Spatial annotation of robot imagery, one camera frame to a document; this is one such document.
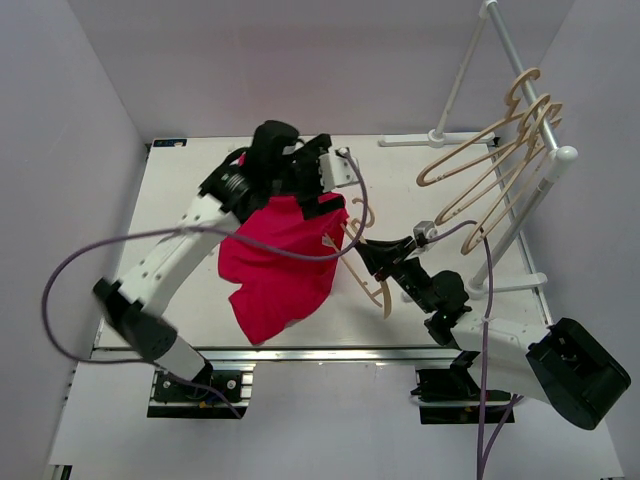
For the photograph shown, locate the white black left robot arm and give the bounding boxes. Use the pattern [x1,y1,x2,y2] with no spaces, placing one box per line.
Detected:
[93,120,363,399]

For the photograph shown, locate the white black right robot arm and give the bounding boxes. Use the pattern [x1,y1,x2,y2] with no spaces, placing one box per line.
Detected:
[356,236,631,430]

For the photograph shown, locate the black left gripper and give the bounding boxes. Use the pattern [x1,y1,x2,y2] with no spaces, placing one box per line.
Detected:
[267,134,343,219]

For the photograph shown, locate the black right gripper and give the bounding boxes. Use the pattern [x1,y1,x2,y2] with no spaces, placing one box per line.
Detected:
[355,235,435,314]

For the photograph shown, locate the red t shirt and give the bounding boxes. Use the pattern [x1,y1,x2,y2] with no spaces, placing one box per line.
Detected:
[218,196,348,345]

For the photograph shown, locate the beige hanger front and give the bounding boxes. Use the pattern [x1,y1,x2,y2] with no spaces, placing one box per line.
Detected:
[322,196,392,319]

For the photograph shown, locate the beige hanger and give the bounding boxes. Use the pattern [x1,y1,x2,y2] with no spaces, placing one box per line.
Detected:
[452,95,563,255]
[416,94,551,225]
[322,196,392,319]
[415,68,543,188]

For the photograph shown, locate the blue label sticker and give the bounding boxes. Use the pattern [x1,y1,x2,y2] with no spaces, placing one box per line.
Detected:
[152,138,187,148]

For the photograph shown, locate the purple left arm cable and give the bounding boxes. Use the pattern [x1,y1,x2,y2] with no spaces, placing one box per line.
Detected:
[41,154,376,419]

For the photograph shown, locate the beige hanger rear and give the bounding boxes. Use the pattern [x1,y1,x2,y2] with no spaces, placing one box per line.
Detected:
[415,68,543,188]

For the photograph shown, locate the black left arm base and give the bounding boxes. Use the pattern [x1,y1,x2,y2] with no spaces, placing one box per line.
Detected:
[147,363,254,420]

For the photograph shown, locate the white clothes rack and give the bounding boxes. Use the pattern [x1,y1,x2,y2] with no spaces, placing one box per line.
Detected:
[379,1,578,299]

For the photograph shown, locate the aluminium table rail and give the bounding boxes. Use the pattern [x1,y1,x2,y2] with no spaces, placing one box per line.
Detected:
[89,342,566,365]

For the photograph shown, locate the beige hanger middle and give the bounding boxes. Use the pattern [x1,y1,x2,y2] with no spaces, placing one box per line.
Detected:
[416,94,551,225]

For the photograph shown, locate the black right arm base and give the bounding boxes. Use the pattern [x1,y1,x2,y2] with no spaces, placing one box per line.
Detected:
[410,352,480,426]

